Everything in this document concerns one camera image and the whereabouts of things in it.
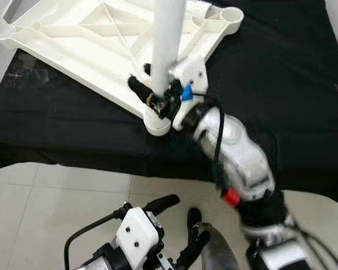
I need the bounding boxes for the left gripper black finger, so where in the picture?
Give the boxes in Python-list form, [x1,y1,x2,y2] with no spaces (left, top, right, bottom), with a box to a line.
[144,194,181,214]
[177,229,211,268]

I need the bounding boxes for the white plastic children table top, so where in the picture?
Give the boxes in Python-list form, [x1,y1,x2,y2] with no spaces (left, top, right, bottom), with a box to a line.
[0,0,244,137]

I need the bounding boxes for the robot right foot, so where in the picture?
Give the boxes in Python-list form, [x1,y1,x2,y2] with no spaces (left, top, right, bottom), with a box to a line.
[186,207,240,270]

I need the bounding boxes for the black tablecloth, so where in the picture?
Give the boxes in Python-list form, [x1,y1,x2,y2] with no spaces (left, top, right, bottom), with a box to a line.
[0,0,338,209]

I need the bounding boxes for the clear plastic bag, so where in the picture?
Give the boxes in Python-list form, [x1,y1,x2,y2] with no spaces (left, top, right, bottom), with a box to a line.
[3,53,47,89]

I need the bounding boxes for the blue cable connector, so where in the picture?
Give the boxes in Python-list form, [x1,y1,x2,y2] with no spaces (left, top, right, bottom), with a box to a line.
[180,85,194,102]

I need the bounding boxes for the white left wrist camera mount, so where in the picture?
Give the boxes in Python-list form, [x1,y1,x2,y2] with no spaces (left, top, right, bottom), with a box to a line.
[115,207,161,270]

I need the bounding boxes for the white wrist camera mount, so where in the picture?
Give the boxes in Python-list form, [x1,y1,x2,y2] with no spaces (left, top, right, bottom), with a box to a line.
[169,56,208,131]
[115,207,161,270]

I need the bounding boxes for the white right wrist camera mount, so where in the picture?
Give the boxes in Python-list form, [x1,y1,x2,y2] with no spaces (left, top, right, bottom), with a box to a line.
[169,56,208,131]

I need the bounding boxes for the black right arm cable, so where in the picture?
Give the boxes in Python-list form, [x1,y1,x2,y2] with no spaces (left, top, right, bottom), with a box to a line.
[189,93,226,165]

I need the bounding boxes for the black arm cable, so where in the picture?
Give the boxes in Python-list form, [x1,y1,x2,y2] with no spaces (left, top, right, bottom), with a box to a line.
[189,93,226,165]
[64,202,130,270]

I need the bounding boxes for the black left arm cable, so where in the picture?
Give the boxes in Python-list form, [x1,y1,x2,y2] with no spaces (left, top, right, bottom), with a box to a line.
[64,202,130,270]

